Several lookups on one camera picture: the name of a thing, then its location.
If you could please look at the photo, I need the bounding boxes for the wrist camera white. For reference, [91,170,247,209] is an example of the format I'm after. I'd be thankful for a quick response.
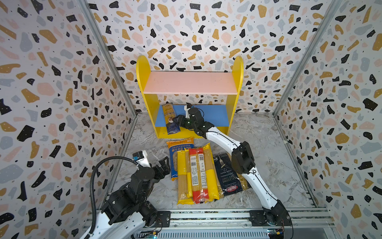
[184,103,193,119]
[132,150,151,167]

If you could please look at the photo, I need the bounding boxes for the yellow spaghetti pack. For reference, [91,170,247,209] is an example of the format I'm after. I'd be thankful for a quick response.
[177,149,194,205]
[203,143,220,202]

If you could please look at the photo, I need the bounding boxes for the red spaghetti pack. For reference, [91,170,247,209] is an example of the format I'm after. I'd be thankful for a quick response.
[189,148,210,204]

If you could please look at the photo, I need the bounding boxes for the yellow shelf pink blue boards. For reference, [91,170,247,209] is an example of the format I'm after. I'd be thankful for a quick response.
[136,56,244,139]

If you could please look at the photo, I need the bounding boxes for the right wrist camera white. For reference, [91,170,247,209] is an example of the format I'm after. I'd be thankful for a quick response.
[184,103,193,119]

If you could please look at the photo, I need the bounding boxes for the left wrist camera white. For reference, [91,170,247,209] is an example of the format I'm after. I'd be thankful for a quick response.
[132,150,151,167]

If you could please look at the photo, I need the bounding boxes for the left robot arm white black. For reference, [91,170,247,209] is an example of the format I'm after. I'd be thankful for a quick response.
[82,151,171,239]

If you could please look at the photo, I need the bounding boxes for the blue yellow pasta bag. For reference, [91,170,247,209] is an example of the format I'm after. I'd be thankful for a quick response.
[162,103,181,134]

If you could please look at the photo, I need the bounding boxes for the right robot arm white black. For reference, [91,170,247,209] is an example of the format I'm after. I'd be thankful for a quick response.
[172,107,292,227]

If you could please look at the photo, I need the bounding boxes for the blue orange orecchiette bag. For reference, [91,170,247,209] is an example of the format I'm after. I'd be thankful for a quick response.
[167,137,194,181]

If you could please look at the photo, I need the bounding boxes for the dark penne pasta bag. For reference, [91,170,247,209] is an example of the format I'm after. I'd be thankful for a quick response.
[213,153,249,197]

